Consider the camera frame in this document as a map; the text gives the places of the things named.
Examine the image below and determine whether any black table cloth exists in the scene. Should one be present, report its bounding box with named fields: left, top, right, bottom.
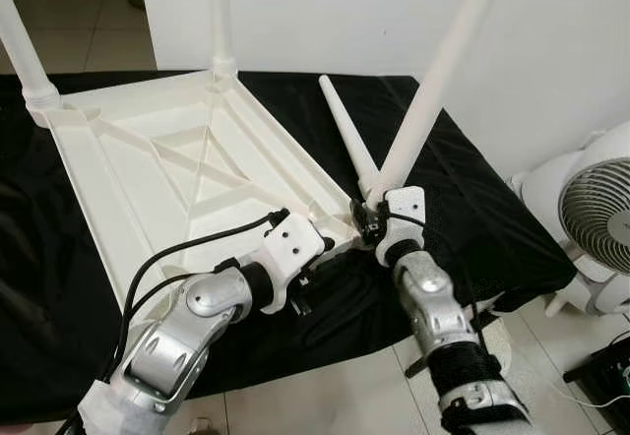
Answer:
left=0, top=71, right=577, bottom=421

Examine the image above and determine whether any black plastic floor crate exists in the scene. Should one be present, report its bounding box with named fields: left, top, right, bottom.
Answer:
left=563, top=332, right=630, bottom=426

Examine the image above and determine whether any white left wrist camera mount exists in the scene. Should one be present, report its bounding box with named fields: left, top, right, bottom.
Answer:
left=261, top=211, right=331, bottom=313

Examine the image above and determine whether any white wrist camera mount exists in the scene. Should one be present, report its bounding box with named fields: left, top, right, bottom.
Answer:
left=261, top=211, right=331, bottom=313
left=379, top=187, right=426, bottom=259

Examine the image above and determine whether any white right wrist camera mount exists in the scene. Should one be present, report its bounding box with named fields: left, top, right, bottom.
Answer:
left=379, top=187, right=426, bottom=259

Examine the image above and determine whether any white floor cable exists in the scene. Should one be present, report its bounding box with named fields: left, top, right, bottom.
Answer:
left=541, top=376, right=630, bottom=408

